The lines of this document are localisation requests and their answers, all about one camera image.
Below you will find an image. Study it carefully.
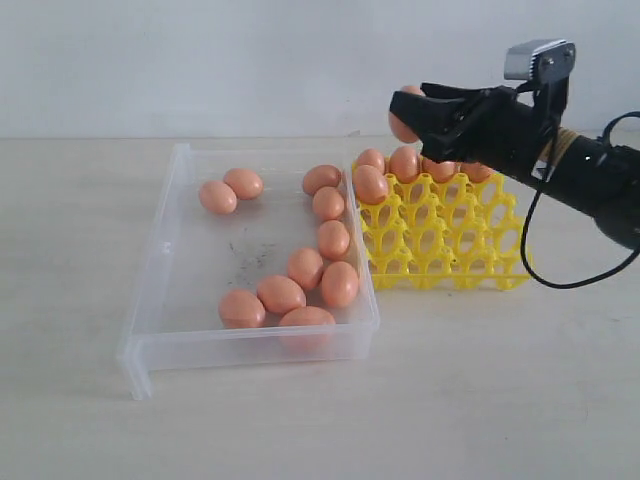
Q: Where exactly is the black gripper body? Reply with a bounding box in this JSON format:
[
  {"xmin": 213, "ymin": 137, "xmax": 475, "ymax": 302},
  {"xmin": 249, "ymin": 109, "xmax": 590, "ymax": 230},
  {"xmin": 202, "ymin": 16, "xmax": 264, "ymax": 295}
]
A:
[{"xmin": 459, "ymin": 79, "xmax": 568, "ymax": 178}]

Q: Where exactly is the brown egg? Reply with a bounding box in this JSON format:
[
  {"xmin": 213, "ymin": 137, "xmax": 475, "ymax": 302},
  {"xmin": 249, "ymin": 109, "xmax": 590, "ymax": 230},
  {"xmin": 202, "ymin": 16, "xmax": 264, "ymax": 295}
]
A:
[
  {"xmin": 321, "ymin": 261, "xmax": 359, "ymax": 308},
  {"xmin": 223, "ymin": 168, "xmax": 264, "ymax": 200},
  {"xmin": 256, "ymin": 275, "xmax": 307, "ymax": 315},
  {"xmin": 353, "ymin": 165, "xmax": 389, "ymax": 205},
  {"xmin": 287, "ymin": 247, "xmax": 324, "ymax": 291},
  {"xmin": 388, "ymin": 85, "xmax": 424, "ymax": 144},
  {"xmin": 355, "ymin": 148, "xmax": 386, "ymax": 174},
  {"xmin": 389, "ymin": 145, "xmax": 421, "ymax": 183},
  {"xmin": 198, "ymin": 180, "xmax": 238, "ymax": 215},
  {"xmin": 218, "ymin": 289, "xmax": 266, "ymax": 329},
  {"xmin": 312, "ymin": 186, "xmax": 345, "ymax": 221},
  {"xmin": 302, "ymin": 164, "xmax": 341, "ymax": 196},
  {"xmin": 316, "ymin": 220, "xmax": 351, "ymax": 261},
  {"xmin": 422, "ymin": 156, "xmax": 459, "ymax": 183},
  {"xmin": 459, "ymin": 162, "xmax": 494, "ymax": 183}
]

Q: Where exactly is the yellow plastic egg tray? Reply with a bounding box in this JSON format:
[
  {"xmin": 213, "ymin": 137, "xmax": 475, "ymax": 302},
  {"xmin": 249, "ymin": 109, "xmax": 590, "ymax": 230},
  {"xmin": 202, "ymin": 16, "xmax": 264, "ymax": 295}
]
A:
[{"xmin": 356, "ymin": 173, "xmax": 530, "ymax": 290}]

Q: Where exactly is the clear plastic bin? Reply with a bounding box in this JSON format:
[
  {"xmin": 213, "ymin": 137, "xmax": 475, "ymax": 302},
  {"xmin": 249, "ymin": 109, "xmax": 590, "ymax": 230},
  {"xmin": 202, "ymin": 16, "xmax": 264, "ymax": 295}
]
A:
[{"xmin": 118, "ymin": 143, "xmax": 380, "ymax": 400}]

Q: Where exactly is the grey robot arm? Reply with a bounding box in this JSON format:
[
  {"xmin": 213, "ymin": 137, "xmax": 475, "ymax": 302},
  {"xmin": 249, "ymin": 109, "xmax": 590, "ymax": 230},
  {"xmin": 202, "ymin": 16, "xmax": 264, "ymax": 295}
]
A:
[{"xmin": 390, "ymin": 83, "xmax": 639, "ymax": 250}]

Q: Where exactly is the brown egg frontmost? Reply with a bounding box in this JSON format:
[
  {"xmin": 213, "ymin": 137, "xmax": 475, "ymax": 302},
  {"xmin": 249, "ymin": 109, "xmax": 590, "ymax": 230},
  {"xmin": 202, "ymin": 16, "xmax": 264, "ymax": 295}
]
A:
[{"xmin": 279, "ymin": 306, "xmax": 336, "ymax": 353}]

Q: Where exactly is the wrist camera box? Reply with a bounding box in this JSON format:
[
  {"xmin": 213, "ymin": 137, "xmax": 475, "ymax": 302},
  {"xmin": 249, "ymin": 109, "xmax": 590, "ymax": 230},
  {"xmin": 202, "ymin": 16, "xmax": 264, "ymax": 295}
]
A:
[{"xmin": 503, "ymin": 39, "xmax": 576, "ymax": 84}]

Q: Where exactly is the black cable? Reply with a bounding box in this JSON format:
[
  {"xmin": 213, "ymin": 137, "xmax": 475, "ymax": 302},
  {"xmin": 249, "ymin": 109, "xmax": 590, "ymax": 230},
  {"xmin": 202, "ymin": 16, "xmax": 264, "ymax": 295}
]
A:
[{"xmin": 519, "ymin": 110, "xmax": 640, "ymax": 290}]

